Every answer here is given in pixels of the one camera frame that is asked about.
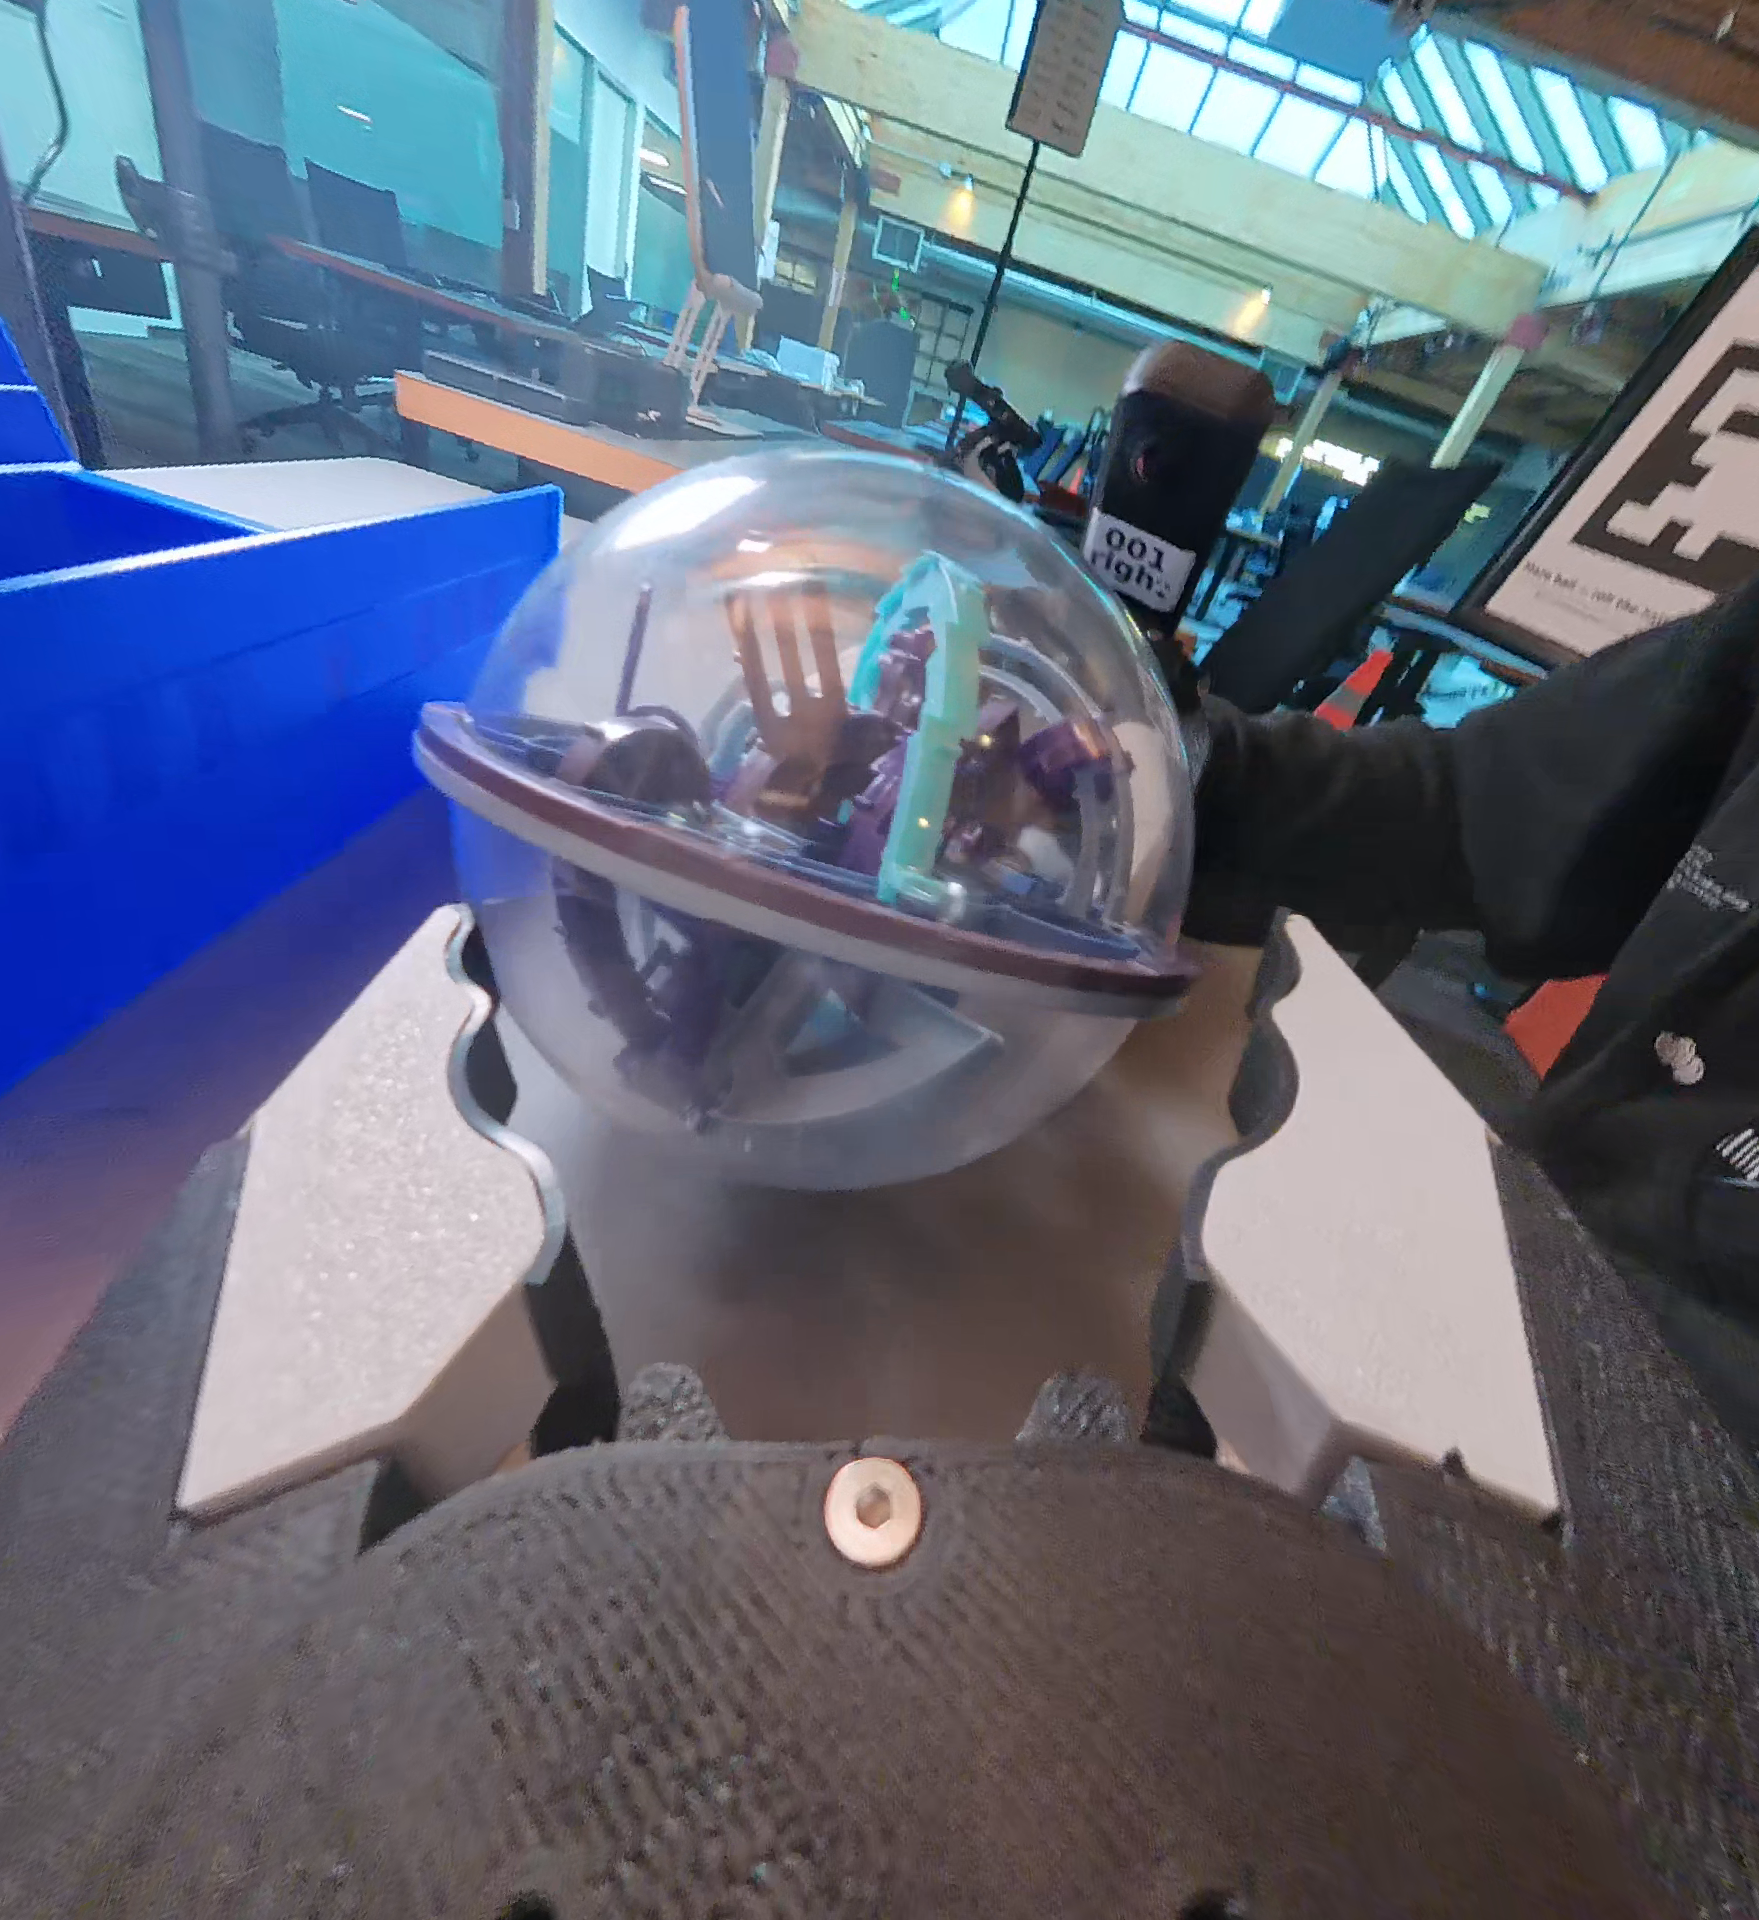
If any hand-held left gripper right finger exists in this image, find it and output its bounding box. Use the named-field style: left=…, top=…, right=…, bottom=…
left=1162, top=916, right=1566, bottom=1523

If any clear plastic maze ball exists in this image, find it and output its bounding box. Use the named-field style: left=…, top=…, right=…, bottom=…
left=412, top=446, right=1204, bottom=1193

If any long wooden table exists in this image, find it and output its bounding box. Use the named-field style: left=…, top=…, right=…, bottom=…
left=394, top=361, right=820, bottom=500

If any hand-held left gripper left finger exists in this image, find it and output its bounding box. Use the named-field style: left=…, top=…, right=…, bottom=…
left=175, top=910, right=625, bottom=1521

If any black and white marker tag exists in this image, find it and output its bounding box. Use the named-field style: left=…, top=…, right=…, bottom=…
left=1458, top=224, right=1759, bottom=680

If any blue plastic bin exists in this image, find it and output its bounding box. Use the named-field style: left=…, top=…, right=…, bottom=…
left=0, top=295, right=567, bottom=1159

